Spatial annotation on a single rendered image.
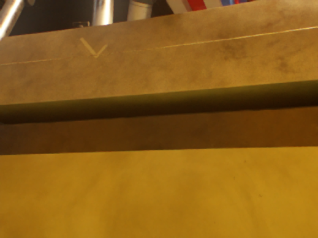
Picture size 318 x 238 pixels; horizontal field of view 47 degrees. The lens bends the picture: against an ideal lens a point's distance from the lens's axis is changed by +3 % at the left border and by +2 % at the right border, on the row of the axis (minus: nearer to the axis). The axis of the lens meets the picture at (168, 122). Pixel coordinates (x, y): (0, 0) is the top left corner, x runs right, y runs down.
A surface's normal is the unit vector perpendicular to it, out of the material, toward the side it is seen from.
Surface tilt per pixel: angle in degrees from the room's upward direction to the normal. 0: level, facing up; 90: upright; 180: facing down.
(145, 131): 90
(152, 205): 90
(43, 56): 80
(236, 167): 90
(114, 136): 90
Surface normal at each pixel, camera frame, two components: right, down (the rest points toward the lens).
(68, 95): -0.30, -0.44
